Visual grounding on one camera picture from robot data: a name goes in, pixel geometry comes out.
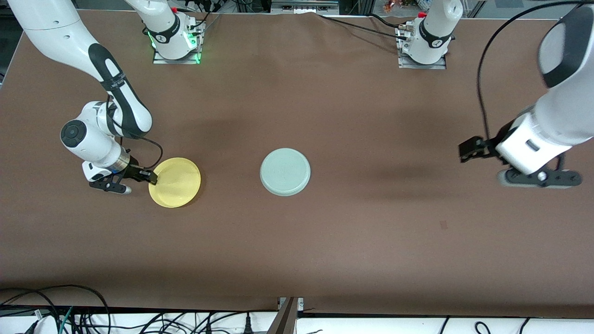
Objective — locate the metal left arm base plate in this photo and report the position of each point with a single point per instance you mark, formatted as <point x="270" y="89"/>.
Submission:
<point x="424" y="67"/>

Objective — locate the aluminium frame post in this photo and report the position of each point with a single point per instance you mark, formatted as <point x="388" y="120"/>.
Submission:
<point x="285" y="317"/>

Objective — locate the pale green round plate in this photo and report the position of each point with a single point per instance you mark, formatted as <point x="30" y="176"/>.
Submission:
<point x="285" y="171"/>

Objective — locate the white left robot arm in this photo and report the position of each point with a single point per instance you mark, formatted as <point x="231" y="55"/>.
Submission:
<point x="566" y="116"/>

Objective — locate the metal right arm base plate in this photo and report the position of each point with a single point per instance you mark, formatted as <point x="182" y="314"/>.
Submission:
<point x="176" y="61"/>

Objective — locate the yellow round plate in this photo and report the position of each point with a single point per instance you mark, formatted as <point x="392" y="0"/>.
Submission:
<point x="178" y="183"/>

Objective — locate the colourful small objects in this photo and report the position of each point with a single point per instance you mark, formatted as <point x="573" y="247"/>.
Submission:
<point x="399" y="4"/>

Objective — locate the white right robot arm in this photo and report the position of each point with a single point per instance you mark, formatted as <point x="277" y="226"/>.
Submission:
<point x="51" y="28"/>

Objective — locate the brown table cover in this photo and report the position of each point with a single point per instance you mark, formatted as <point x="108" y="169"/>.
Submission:
<point x="297" y="255"/>

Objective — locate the aluminium profile rail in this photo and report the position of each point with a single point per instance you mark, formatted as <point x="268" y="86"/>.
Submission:
<point x="301" y="5"/>

